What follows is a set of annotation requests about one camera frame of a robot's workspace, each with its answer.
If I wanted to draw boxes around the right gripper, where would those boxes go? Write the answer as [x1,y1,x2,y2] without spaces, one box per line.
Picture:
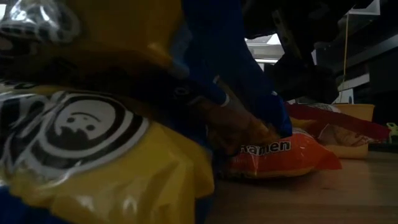
[264,30,340,103]

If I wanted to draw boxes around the red beef ramen pack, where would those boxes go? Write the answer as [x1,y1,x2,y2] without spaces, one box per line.
[285,102,391,149]

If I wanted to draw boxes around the orange chicken ramen pack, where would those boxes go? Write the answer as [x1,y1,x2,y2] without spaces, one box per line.
[228,129,343,179]

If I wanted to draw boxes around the yellow plastic bin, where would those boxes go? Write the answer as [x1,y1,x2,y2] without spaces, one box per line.
[325,103,376,159]

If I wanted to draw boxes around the yellow extension cable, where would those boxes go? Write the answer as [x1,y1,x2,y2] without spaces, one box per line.
[341,14,349,83]

